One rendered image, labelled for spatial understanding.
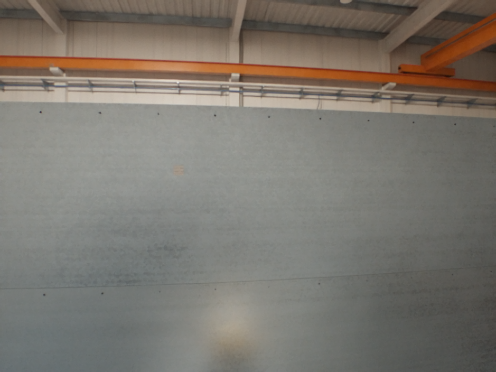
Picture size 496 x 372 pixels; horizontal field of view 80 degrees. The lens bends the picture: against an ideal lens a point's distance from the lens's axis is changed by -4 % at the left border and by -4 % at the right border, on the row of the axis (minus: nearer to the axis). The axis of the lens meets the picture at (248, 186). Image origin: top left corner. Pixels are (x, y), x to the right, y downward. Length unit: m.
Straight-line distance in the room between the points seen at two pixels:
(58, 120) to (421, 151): 1.17
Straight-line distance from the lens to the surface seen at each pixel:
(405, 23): 11.06
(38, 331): 1.16
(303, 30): 10.76
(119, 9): 10.49
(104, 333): 1.10
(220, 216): 0.96
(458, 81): 12.77
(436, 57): 11.57
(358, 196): 1.08
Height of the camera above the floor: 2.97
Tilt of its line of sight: 1 degrees down
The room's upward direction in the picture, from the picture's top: straight up
